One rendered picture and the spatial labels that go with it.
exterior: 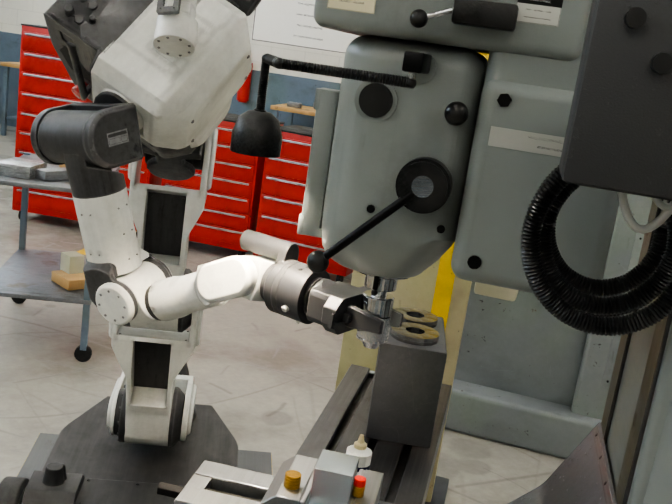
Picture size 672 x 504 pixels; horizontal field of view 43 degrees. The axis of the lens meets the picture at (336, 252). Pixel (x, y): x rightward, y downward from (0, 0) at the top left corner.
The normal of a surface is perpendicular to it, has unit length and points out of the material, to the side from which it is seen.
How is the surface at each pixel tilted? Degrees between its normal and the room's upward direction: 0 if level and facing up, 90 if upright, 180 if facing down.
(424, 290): 90
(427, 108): 90
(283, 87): 90
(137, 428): 104
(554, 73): 90
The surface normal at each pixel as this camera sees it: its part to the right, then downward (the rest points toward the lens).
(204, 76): 0.69, 0.19
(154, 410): 0.02, 0.66
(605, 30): -0.22, 0.20
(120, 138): 0.84, 0.10
